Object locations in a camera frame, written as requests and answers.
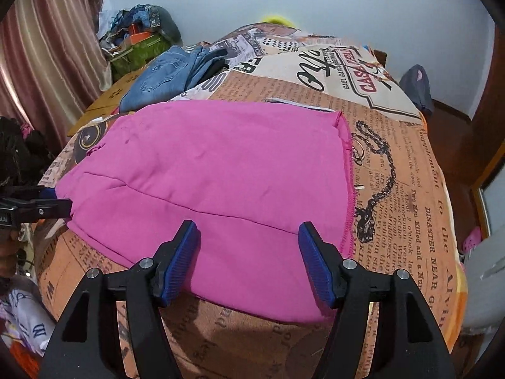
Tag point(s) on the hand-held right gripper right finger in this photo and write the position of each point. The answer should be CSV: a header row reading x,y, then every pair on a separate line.
x,y
315,260

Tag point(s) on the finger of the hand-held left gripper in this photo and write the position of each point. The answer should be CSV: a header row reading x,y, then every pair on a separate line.
x,y
47,205

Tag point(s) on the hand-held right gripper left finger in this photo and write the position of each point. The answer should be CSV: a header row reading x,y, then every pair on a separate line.
x,y
182,258

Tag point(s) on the pink pants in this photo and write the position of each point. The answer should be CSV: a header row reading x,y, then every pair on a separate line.
x,y
213,189

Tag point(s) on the dark clothes pile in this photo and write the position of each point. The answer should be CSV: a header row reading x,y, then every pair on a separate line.
x,y
21,150

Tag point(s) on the white printed cloth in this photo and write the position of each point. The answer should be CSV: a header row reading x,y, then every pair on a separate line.
x,y
23,318

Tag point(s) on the newspaper print blanket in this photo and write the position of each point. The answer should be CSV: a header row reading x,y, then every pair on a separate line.
x,y
394,189

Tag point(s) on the cardboard box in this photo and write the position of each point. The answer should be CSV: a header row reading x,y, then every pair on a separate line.
x,y
103,100

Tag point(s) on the pink slipper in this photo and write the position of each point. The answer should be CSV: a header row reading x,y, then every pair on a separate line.
x,y
471,240

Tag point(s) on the striped pink curtain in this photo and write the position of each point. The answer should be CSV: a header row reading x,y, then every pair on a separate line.
x,y
43,47

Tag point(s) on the blue denim jeans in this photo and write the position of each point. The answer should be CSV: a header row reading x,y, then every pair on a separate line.
x,y
165,73

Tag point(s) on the wooden framed mirror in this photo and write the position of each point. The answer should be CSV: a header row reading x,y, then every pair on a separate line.
x,y
489,201

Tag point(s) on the pile of clothes and bags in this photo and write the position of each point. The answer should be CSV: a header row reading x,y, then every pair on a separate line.
x,y
138,33

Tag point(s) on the dark folded garment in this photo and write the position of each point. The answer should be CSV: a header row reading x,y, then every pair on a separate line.
x,y
216,63

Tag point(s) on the grey blue cloth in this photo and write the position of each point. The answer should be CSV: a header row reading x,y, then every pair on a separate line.
x,y
416,87

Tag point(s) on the yellow round object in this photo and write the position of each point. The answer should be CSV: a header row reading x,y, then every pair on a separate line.
x,y
278,19

